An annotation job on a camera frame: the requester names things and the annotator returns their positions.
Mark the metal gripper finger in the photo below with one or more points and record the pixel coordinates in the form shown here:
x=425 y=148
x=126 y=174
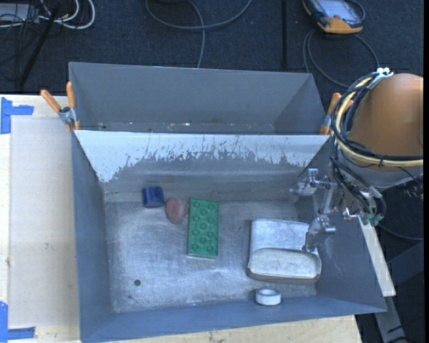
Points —
x=307 y=186
x=316 y=232

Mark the white rectangular box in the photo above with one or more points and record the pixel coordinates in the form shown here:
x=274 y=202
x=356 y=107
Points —
x=279 y=259

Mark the dark green flat block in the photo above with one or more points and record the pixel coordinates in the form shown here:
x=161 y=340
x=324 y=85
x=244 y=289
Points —
x=202 y=229

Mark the pink round toy fruit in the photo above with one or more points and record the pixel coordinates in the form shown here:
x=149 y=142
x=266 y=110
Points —
x=175 y=211

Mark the blue cup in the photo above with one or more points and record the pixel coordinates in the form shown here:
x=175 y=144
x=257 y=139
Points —
x=153 y=197

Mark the grey metal bin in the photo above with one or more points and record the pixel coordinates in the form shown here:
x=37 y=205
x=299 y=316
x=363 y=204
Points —
x=157 y=263

